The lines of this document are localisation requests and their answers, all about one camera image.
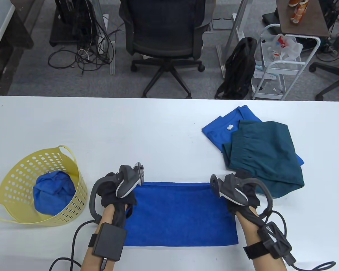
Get person's left forearm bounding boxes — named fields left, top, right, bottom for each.
left=81, top=203, right=130, bottom=271

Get black strapped wrist camera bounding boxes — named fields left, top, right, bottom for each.
left=243, top=222, right=293, bottom=260

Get black backpack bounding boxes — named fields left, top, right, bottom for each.
left=215, top=37, right=257, bottom=100

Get blue t-shirt clothes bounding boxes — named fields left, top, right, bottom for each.
left=201, top=105, right=305, bottom=167

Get person's right hand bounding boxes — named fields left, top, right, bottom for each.
left=227, top=169, right=261, bottom=217

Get grey desk foot plate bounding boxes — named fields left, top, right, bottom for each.
left=212, top=18, right=234, bottom=30

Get white plastic bag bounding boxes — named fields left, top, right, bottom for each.
left=261, top=33, right=303, bottom=61

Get black mesh office chair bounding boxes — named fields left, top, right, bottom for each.
left=118, top=0, right=214, bottom=99

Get brown side table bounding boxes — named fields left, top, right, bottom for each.
left=275, top=0, right=329, bottom=38

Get teal shorts clothes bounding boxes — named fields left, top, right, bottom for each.
left=223, top=121, right=305, bottom=198

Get silver metal desk leg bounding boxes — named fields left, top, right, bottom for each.
left=216, top=0, right=248, bottom=78

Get tangled black cable bundle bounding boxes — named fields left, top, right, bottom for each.
left=48, top=0, right=117, bottom=75

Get white desk leg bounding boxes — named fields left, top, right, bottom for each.
left=103, top=14, right=117, bottom=75

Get black swivel chair base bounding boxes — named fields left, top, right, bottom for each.
left=309, top=27, right=339, bottom=101

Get black computer cabinet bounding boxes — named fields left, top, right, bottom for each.
left=49, top=0, right=98, bottom=47

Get person's left hand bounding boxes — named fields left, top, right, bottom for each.
left=97, top=172, right=138, bottom=225

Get dark wooden desk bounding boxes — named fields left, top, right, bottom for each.
left=0, top=0, right=34, bottom=95

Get blue towel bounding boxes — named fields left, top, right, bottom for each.
left=124, top=182, right=239, bottom=247
left=33, top=170, right=76, bottom=216

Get grey white handheld controller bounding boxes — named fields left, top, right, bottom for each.
left=210, top=169, right=273, bottom=218
left=90, top=162, right=145, bottom=225

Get yellow perforated laundry basket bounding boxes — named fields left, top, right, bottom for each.
left=0, top=145, right=88, bottom=227

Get white metal utility cart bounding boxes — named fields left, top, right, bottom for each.
left=251, top=24, right=321, bottom=100

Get black box wrist camera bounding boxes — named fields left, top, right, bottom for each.
left=92, top=222, right=127, bottom=261

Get person's right forearm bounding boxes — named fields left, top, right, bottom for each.
left=236, top=206, right=288, bottom=271

